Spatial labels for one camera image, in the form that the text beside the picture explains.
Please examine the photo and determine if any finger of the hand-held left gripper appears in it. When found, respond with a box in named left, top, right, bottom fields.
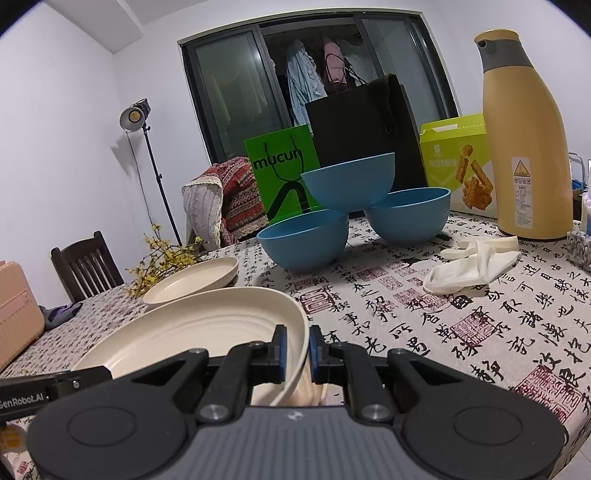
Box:
left=54, top=364, right=114, bottom=402

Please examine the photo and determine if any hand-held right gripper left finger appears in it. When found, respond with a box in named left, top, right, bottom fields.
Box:
left=130, top=324, right=289, bottom=423

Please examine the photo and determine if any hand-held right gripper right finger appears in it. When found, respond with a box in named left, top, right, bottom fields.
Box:
left=308, top=324, right=467, bottom=423

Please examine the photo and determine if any blue bowl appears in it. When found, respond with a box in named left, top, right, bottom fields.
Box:
left=300, top=152, right=396, bottom=212
left=257, top=209, right=350, bottom=268
left=363, top=187, right=452, bottom=244

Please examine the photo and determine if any purple cloth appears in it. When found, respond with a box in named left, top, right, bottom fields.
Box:
left=41, top=302, right=85, bottom=330

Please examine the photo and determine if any pink hard case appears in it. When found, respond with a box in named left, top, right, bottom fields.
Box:
left=0, top=261, right=46, bottom=370

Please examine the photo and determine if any calligraphy printed tablecloth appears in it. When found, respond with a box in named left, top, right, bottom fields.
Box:
left=0, top=210, right=591, bottom=480

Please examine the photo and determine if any dark wooden chair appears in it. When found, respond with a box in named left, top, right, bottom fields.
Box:
left=51, top=231, right=125, bottom=303

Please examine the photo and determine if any yellow flower branch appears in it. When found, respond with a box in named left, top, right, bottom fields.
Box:
left=126, top=224, right=211, bottom=300

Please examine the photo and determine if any red patterned blanket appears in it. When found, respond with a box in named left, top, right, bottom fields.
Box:
left=198, top=157, right=269, bottom=245

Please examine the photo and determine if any white quilted cloth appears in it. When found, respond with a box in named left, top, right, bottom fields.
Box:
left=181, top=178, right=225, bottom=252

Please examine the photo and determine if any white rubber glove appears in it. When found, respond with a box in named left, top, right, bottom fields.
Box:
left=423, top=240, right=521, bottom=295

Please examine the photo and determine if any green paper bag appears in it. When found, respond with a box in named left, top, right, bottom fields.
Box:
left=244, top=124, right=321, bottom=220

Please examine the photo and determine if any black paper bag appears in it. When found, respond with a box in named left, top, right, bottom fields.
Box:
left=305, top=53, right=428, bottom=217

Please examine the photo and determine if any yellow-green snack box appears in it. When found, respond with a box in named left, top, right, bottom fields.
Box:
left=419, top=113, right=502, bottom=219

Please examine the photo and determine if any black framed glass door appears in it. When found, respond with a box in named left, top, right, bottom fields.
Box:
left=178, top=14, right=462, bottom=162

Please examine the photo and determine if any studio light on stand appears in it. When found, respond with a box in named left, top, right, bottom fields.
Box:
left=119, top=98, right=183, bottom=247

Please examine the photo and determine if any hanging blue shirt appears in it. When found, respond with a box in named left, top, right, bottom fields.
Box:
left=285, top=41, right=328, bottom=125

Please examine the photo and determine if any grey patterned pouch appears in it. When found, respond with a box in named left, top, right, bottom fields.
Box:
left=567, top=228, right=591, bottom=273

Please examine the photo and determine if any hanging pink garment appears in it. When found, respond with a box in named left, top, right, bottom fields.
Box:
left=322, top=41, right=349, bottom=88

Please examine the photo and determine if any yellow thermos bottle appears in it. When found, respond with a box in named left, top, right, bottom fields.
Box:
left=474, top=29, right=574, bottom=241

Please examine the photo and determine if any hanging white garment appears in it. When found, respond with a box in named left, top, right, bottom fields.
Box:
left=344, top=44, right=377, bottom=81

